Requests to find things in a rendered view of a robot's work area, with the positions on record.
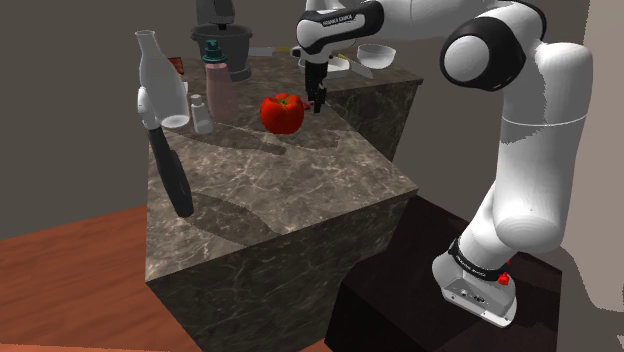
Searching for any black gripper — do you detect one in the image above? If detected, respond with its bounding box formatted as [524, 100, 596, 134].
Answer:
[304, 60, 328, 115]

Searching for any grey stand mixer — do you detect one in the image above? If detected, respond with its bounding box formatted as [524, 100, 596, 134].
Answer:
[189, 0, 255, 83]

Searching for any small white bottle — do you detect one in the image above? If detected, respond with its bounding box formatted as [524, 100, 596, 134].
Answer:
[189, 93, 215, 136]

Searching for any dark robot stand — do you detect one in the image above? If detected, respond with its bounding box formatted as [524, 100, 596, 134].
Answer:
[323, 194, 563, 352]

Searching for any pink spray bottle teal cap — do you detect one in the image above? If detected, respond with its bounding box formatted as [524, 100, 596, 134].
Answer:
[201, 39, 241, 122]

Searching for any white plate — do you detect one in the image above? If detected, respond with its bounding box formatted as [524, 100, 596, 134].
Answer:
[297, 56, 351, 81]

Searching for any white glass bottle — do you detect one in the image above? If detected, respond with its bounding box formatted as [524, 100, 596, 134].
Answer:
[134, 29, 191, 129]

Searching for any white knife with yellow handle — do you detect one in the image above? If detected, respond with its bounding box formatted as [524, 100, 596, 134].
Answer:
[247, 46, 292, 57]
[337, 52, 375, 81]

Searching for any black-handled white-headed kitchen tool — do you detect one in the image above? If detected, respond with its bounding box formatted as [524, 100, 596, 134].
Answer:
[136, 86, 196, 219]

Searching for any red bell pepper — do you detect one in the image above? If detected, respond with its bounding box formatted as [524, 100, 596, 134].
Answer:
[259, 92, 306, 136]

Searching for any white bowl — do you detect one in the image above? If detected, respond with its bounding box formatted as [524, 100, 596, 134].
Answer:
[356, 43, 398, 70]

